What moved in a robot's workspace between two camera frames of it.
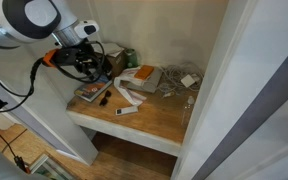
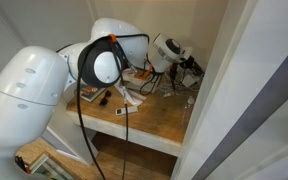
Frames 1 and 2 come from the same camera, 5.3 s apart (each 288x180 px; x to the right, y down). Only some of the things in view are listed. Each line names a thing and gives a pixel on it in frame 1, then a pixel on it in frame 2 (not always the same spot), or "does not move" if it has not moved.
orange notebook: [144, 72] does not move
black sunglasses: [105, 100] does not move
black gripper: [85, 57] → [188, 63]
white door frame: [247, 122] does not move
